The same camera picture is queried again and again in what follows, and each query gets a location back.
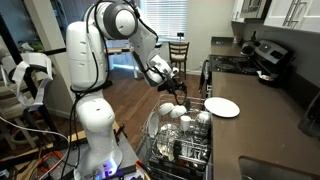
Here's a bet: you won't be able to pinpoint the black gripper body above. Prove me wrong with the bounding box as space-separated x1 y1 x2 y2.
157 75 188 96

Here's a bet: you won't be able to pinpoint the white round plate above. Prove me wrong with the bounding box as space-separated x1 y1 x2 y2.
146 111 160 139
204 96 241 119

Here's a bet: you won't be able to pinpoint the metal robot base table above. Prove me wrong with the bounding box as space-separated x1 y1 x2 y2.
58 124 151 180

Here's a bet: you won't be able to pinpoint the large white bowl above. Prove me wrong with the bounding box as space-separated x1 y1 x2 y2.
157 102 175 117

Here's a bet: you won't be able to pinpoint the white cup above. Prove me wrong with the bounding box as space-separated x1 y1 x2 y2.
179 115 193 132

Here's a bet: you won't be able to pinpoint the wooden chair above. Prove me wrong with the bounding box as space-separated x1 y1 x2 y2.
168 41 190 80

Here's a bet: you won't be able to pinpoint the clear glass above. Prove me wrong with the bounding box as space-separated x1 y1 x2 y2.
195 111 212 126

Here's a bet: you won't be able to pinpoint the clear glass bowl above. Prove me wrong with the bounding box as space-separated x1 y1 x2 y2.
161 123 181 138

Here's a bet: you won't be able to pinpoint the black stainless stove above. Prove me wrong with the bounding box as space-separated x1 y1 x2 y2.
199 39 295 89

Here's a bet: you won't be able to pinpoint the white desk wooden top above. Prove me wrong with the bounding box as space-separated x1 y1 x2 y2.
107 46 141 79

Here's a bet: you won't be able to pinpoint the white window blinds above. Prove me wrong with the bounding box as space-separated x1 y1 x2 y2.
139 0 189 43

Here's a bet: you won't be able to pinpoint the black and orange clamp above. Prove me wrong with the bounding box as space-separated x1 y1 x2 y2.
134 159 152 175
113 123 127 145

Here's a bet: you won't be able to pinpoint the dark kettle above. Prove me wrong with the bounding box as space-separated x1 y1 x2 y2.
239 40 258 57

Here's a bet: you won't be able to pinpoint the small dark dish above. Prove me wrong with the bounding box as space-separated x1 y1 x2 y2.
256 70 280 85

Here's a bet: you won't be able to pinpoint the dark glass bottle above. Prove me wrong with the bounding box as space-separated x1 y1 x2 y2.
250 30 259 43

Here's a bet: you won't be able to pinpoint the narrow white cabinet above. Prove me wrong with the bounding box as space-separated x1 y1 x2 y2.
230 0 247 24

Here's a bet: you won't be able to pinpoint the stainless microwave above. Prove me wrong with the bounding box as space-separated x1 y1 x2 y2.
239 0 273 20

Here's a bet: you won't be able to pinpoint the kitchen sink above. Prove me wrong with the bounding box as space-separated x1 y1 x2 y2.
238 155 320 180

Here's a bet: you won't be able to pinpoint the white upper cabinet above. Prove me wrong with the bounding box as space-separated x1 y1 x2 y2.
263 0 320 34

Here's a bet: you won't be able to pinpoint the white pillar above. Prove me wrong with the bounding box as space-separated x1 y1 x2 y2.
23 0 81 103

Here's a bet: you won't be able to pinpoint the wire dishwasher rack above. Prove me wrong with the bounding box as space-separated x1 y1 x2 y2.
139 94 213 168

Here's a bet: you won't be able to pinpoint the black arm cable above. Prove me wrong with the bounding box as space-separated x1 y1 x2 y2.
59 0 188 174

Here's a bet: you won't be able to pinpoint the silver cabinet handle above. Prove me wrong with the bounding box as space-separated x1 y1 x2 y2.
289 0 310 29
282 0 298 28

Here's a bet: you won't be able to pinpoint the white strap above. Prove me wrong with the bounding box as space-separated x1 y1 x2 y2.
0 52 54 108

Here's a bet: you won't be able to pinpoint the black metal frame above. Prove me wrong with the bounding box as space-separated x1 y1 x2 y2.
0 13 73 154

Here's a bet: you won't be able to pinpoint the orange cable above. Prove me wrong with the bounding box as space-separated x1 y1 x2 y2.
36 151 64 174

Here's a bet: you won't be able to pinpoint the white cable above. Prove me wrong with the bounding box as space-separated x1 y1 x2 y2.
0 116 71 180

